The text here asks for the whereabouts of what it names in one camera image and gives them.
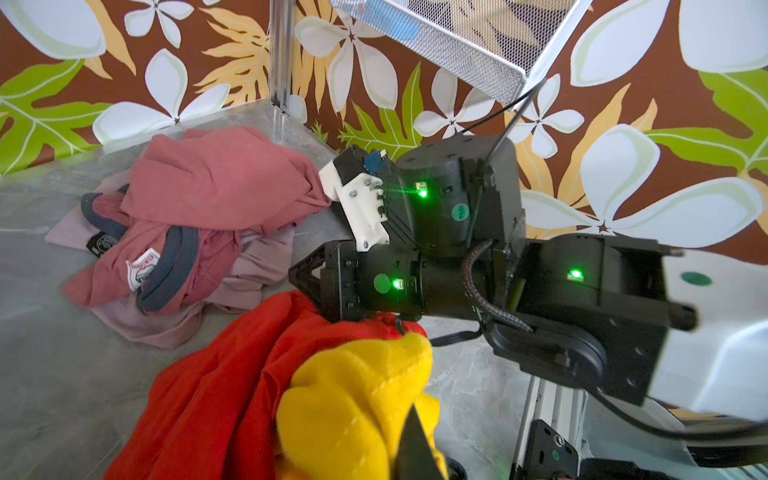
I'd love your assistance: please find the red cloth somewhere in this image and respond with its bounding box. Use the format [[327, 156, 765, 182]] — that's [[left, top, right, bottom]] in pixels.
[[106, 291, 427, 479]]

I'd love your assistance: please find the pink maroon cloth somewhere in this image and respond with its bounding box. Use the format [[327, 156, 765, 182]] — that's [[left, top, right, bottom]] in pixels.
[[46, 126, 329, 349]]

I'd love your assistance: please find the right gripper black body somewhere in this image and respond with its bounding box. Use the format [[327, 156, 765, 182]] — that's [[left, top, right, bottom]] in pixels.
[[323, 135, 525, 321]]

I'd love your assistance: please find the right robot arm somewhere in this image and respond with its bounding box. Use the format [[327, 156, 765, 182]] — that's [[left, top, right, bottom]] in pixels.
[[289, 136, 767, 468]]

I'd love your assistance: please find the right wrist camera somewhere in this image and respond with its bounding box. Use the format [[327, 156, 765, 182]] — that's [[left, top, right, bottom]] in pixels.
[[319, 145, 390, 252]]

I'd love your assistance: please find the white mesh basket right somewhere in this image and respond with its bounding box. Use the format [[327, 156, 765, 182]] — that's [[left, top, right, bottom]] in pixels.
[[331, 0, 591, 105]]

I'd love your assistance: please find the yellow cloth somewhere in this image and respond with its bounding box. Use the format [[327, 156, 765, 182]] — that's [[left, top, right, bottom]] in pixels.
[[275, 333, 448, 479]]

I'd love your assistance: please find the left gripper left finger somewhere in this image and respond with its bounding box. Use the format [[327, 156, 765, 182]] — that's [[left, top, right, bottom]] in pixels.
[[289, 244, 329, 312]]

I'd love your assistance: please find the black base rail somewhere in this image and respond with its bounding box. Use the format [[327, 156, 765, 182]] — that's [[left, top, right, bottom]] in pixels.
[[509, 377, 679, 480]]

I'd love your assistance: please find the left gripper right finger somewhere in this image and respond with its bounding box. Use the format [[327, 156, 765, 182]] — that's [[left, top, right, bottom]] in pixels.
[[395, 406, 444, 480]]

